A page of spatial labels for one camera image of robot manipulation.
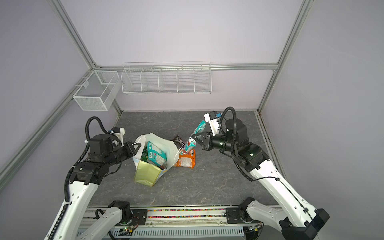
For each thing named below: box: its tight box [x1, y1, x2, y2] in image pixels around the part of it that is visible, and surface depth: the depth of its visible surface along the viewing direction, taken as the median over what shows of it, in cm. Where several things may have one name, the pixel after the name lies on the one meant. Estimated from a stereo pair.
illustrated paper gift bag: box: [132, 133, 180, 187], surface depth 77 cm
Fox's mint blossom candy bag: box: [183, 120, 207, 153], surface depth 65 cm
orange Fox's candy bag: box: [174, 149, 196, 169], surface depth 92 cm
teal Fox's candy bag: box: [146, 141, 167, 170], surface depth 81 cm
